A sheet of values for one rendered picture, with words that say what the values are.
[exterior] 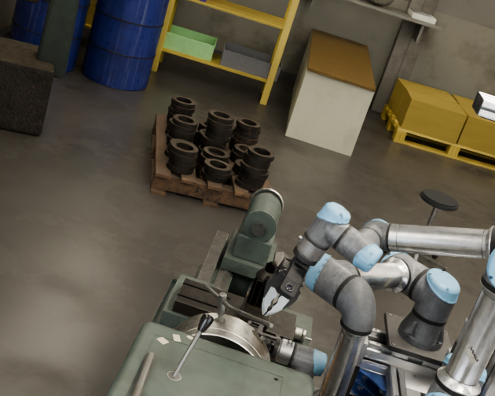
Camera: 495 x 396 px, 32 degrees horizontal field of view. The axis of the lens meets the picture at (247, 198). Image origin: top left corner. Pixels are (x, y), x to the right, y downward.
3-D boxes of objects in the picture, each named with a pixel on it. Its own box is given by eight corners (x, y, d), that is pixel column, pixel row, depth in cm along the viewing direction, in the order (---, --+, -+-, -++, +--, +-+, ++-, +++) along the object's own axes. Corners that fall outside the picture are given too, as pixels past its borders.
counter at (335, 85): (347, 102, 1026) (368, 45, 999) (350, 158, 831) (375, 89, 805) (294, 85, 1024) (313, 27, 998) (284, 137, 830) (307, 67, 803)
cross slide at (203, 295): (289, 350, 297) (293, 339, 296) (171, 310, 298) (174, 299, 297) (293, 325, 314) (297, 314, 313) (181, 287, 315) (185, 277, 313)
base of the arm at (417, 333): (438, 332, 290) (449, 308, 286) (444, 356, 276) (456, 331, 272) (396, 319, 290) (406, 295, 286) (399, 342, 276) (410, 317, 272)
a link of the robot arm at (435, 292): (435, 326, 271) (451, 290, 266) (402, 303, 279) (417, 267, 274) (455, 319, 280) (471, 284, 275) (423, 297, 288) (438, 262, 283)
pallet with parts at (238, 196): (256, 155, 756) (273, 104, 738) (269, 222, 631) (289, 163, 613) (152, 128, 740) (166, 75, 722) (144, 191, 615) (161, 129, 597)
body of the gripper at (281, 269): (295, 286, 235) (320, 253, 231) (293, 301, 227) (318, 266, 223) (272, 272, 234) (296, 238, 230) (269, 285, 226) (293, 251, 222)
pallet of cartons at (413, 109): (493, 149, 1030) (511, 111, 1011) (510, 178, 933) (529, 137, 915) (379, 112, 1027) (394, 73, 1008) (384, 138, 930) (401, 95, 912)
